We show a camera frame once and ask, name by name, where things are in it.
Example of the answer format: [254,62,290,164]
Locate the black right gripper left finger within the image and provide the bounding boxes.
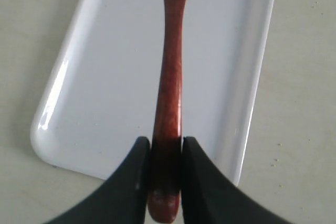
[48,136,150,223]

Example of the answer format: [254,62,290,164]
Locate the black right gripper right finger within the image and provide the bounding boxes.
[181,137,287,223]

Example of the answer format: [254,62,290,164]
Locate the dark red wooden spoon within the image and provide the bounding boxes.
[147,0,186,223]

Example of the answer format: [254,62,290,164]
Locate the white rectangular plastic tray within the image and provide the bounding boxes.
[30,0,274,184]

